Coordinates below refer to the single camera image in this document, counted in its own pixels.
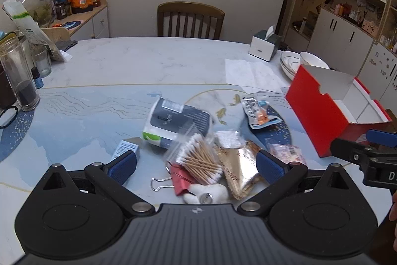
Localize red cardboard box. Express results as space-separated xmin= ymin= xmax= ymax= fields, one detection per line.
xmin=285 ymin=64 xmax=393 ymax=158

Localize clear bag of cotton pads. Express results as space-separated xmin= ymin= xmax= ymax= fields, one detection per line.
xmin=214 ymin=130 xmax=243 ymax=149

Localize tall glass jar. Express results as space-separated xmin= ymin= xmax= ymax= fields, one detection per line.
xmin=0 ymin=37 xmax=41 ymax=112

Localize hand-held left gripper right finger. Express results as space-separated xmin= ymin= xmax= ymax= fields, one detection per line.
xmin=237 ymin=150 xmax=351 ymax=216

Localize gold foil packet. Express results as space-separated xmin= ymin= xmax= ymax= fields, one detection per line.
xmin=215 ymin=142 xmax=264 ymax=200

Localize stack of white plates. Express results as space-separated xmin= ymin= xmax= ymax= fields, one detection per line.
xmin=280 ymin=51 xmax=306 ymax=81

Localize dark glass jar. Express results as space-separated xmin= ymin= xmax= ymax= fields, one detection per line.
xmin=56 ymin=1 xmax=72 ymax=20

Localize white green plastic bag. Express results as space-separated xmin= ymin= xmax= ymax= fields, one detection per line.
xmin=2 ymin=0 xmax=72 ymax=63

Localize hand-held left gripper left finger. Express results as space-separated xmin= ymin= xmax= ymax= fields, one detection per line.
xmin=42 ymin=150 xmax=156 ymax=217

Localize wooden chair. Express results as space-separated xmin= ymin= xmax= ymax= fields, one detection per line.
xmin=158 ymin=2 xmax=225 ymax=37

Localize small white carton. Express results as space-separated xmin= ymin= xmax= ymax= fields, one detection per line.
xmin=112 ymin=137 xmax=141 ymax=160

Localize white refrigerator with stickers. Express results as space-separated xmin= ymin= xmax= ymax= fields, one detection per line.
xmin=357 ymin=41 xmax=397 ymax=109

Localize cotton swab bag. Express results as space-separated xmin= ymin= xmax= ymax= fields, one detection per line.
xmin=164 ymin=125 xmax=224 ymax=185

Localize photo cards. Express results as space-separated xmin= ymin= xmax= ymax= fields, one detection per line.
xmin=357 ymin=0 xmax=377 ymax=13

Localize pink snack packet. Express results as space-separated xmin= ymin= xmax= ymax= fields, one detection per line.
xmin=267 ymin=143 xmax=307 ymax=167

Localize grey wet wipes pack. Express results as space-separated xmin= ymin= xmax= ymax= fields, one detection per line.
xmin=143 ymin=97 xmax=212 ymax=148

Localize small glass cup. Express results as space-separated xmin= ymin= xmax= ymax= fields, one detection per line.
xmin=33 ymin=49 xmax=52 ymax=77

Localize white bowl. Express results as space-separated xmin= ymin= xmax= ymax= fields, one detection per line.
xmin=299 ymin=51 xmax=330 ymax=70

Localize green white tissue box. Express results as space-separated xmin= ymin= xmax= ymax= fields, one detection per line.
xmin=249 ymin=25 xmax=283 ymax=61

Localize white wooden sideboard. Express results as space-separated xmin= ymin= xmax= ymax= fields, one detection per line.
xmin=40 ymin=0 xmax=110 ymax=39

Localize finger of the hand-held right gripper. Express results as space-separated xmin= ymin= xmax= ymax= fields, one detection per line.
xmin=330 ymin=138 xmax=377 ymax=164
xmin=366 ymin=129 xmax=397 ymax=148

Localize red pink small packet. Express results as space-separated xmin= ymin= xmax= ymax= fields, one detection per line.
xmin=169 ymin=164 xmax=197 ymax=196

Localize small blue bottle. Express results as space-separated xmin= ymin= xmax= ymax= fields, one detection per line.
xmin=31 ymin=67 xmax=44 ymax=88

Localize black binder clip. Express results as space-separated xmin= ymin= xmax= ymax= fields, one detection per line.
xmin=151 ymin=177 xmax=175 ymax=191

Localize blue white snack packet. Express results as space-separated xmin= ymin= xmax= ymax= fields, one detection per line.
xmin=242 ymin=96 xmax=282 ymax=129

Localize black ring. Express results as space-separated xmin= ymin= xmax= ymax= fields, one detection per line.
xmin=0 ymin=107 xmax=19 ymax=129

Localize white paper sheet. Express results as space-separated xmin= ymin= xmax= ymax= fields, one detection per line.
xmin=225 ymin=58 xmax=290 ymax=94

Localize wooden holder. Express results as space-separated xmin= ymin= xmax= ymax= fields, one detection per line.
xmin=40 ymin=26 xmax=70 ymax=42

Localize person's right hand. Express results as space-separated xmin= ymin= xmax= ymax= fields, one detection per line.
xmin=389 ymin=190 xmax=397 ymax=250

